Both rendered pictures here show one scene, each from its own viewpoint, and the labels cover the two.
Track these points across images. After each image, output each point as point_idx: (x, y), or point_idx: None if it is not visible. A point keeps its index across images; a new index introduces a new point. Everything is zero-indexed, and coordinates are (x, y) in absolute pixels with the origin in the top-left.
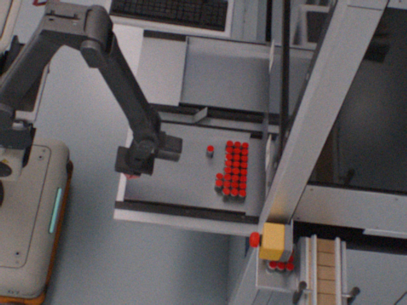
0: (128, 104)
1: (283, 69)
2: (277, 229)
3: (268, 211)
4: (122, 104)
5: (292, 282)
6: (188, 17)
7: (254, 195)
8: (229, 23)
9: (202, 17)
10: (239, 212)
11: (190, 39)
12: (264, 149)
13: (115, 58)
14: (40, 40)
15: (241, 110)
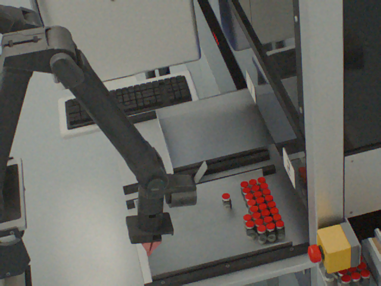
0: (121, 135)
1: (268, 70)
2: (334, 230)
3: (315, 216)
4: (114, 138)
5: None
6: (150, 101)
7: (293, 226)
8: (194, 94)
9: (165, 98)
10: (285, 245)
11: (161, 112)
12: (283, 180)
13: (90, 73)
14: (6, 77)
15: (242, 152)
